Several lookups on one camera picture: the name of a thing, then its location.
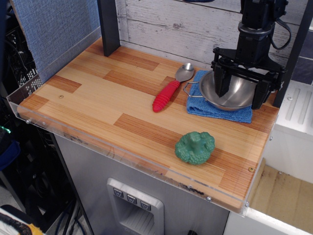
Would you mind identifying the red handled silver spoon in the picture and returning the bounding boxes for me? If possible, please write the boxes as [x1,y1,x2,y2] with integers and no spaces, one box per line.
[152,63,194,113]

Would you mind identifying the dark right vertical post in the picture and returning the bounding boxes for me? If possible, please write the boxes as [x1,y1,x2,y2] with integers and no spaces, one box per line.
[272,0,313,108]

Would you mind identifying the silver metal bowl with handles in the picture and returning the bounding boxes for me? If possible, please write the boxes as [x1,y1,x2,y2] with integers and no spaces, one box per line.
[183,70,257,111]

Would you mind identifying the blue folded cloth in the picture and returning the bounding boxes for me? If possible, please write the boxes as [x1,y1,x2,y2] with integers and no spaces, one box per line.
[186,70,253,124]

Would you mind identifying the white toy sink unit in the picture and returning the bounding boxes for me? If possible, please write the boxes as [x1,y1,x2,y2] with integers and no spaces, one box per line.
[224,81,313,235]

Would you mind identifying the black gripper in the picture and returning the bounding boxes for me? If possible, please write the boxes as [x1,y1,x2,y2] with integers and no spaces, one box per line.
[210,23,288,110]

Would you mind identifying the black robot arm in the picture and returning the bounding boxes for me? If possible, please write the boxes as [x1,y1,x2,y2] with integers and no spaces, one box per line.
[211,0,291,110]

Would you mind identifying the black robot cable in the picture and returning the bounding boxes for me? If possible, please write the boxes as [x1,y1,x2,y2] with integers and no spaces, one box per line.
[268,18,293,51]

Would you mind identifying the black plastic crate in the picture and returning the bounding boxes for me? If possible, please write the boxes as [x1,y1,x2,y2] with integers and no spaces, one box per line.
[0,26,37,97]

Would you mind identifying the yellow black object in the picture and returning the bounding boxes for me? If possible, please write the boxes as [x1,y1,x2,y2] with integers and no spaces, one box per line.
[20,224,44,235]

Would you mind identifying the silver toy fridge cabinet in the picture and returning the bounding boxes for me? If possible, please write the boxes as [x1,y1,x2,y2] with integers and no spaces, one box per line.
[55,136,229,235]

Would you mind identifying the blue fabric panel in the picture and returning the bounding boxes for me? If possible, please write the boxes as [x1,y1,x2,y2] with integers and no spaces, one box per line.
[11,0,101,83]

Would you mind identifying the clear acrylic table guard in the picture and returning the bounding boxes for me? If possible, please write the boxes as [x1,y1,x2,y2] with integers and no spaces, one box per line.
[7,40,278,213]

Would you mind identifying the dark vertical post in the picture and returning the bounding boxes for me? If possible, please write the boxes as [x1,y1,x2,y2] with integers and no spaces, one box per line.
[97,0,120,57]
[272,0,313,108]

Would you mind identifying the grey ice dispenser panel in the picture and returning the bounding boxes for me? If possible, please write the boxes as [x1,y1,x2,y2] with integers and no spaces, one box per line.
[107,178,165,235]

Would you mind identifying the dark left vertical post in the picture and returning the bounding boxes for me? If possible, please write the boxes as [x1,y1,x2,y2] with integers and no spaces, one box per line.
[97,0,120,57]

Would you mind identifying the green toy broccoli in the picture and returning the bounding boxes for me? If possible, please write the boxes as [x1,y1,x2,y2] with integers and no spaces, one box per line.
[175,132,215,165]

